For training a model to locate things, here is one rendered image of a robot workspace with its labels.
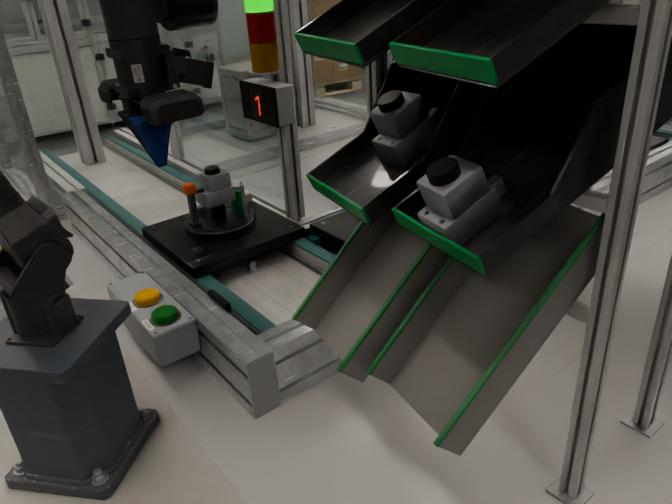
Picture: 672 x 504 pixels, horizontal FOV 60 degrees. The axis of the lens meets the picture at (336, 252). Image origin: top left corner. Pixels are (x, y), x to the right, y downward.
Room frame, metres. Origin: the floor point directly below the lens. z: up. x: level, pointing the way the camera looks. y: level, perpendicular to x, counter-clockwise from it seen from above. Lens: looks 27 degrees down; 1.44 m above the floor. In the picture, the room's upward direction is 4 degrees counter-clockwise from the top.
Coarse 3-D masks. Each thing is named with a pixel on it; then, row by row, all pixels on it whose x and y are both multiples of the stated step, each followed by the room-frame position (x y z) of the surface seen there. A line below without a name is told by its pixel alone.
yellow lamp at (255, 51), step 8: (256, 48) 1.07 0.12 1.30; (264, 48) 1.06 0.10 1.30; (272, 48) 1.07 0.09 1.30; (256, 56) 1.07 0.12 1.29; (264, 56) 1.06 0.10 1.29; (272, 56) 1.07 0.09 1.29; (256, 64) 1.07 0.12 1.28; (264, 64) 1.06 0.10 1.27; (272, 64) 1.07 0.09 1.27; (256, 72) 1.07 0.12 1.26; (264, 72) 1.07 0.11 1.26
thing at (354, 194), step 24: (408, 72) 0.72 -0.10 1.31; (432, 96) 0.74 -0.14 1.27; (456, 96) 0.60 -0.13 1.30; (480, 96) 0.61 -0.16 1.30; (456, 120) 0.60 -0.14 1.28; (360, 144) 0.69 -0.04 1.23; (432, 144) 0.58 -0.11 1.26; (456, 144) 0.60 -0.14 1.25; (336, 168) 0.67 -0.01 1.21; (360, 168) 0.66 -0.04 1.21; (384, 168) 0.63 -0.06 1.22; (408, 168) 0.61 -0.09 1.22; (336, 192) 0.59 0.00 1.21; (360, 192) 0.61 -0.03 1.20; (384, 192) 0.56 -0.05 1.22; (408, 192) 0.57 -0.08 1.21; (360, 216) 0.56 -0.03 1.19
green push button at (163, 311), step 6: (162, 306) 0.76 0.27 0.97; (168, 306) 0.76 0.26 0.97; (174, 306) 0.76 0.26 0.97; (156, 312) 0.75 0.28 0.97; (162, 312) 0.75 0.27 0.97; (168, 312) 0.75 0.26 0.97; (174, 312) 0.75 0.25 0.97; (156, 318) 0.73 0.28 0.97; (162, 318) 0.73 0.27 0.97; (168, 318) 0.73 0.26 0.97; (174, 318) 0.74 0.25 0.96
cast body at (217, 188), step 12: (204, 168) 1.06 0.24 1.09; (216, 168) 1.05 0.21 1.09; (204, 180) 1.04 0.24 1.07; (216, 180) 1.03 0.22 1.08; (228, 180) 1.05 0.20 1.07; (204, 192) 1.03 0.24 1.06; (216, 192) 1.03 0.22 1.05; (228, 192) 1.05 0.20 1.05; (204, 204) 1.03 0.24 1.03; (216, 204) 1.03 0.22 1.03
